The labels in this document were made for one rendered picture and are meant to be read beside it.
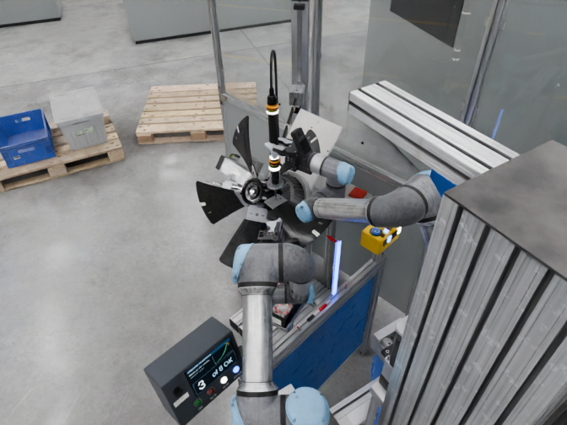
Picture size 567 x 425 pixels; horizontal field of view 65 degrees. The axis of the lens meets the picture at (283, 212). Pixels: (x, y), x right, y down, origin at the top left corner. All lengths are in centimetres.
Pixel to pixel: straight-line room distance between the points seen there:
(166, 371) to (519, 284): 102
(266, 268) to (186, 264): 209
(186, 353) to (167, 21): 609
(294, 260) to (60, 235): 285
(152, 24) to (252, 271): 606
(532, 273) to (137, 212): 347
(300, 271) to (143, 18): 606
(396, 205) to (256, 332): 53
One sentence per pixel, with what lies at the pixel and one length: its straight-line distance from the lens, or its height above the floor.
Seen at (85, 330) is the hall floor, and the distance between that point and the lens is 319.
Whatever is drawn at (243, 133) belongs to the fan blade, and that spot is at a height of 136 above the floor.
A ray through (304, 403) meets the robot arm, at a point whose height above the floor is 127.
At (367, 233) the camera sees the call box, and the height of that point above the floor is 107.
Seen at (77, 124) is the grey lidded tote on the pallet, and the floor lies 41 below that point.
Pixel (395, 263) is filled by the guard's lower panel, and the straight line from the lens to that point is 274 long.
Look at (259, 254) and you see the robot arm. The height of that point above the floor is 149.
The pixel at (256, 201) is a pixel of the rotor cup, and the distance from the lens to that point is 189.
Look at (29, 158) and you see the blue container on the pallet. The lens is 457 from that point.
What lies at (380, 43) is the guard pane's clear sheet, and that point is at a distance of 217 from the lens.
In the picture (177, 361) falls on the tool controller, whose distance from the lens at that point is 140.
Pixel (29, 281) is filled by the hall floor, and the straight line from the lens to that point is 366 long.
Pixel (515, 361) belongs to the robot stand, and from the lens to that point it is 73.
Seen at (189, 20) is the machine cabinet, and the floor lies 24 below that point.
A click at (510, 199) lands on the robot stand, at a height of 203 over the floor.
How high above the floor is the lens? 243
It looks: 42 degrees down
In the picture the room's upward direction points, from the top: 1 degrees counter-clockwise
